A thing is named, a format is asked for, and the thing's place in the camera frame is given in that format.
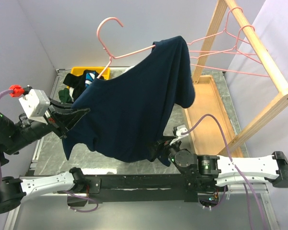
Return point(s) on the wooden clothes rack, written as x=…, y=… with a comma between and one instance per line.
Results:
x=279, y=103

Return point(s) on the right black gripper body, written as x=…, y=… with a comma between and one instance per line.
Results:
x=171, y=156

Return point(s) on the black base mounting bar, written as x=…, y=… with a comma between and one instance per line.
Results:
x=144, y=187

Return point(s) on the dark green garment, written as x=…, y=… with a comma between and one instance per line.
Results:
x=64, y=96

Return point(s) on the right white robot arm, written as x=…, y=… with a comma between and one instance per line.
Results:
x=208, y=173

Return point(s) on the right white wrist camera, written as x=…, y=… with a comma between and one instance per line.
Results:
x=180, y=132

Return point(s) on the yellow plastic bin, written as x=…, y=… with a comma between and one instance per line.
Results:
x=78, y=71

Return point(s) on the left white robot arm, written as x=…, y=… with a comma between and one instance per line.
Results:
x=16, y=152

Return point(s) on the navy blue t shirt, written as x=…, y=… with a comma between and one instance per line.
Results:
x=131, y=111

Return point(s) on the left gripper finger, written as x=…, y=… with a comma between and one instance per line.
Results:
x=61, y=121
x=56, y=105

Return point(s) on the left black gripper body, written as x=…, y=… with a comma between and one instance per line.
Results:
x=31, y=129

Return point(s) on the black garment with blue print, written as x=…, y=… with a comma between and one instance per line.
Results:
x=80, y=83

